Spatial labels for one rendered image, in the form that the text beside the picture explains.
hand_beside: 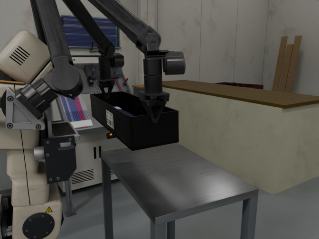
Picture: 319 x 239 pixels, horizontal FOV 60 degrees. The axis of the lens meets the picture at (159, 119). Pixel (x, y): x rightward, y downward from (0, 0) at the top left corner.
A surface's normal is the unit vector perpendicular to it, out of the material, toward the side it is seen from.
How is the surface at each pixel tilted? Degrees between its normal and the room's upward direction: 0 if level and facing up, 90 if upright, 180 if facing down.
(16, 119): 90
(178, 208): 0
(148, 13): 90
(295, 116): 90
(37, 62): 90
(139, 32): 71
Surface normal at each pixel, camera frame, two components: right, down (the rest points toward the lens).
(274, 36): -0.84, 0.12
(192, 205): 0.00, -0.97
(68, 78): 0.15, -0.13
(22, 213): 0.44, 0.21
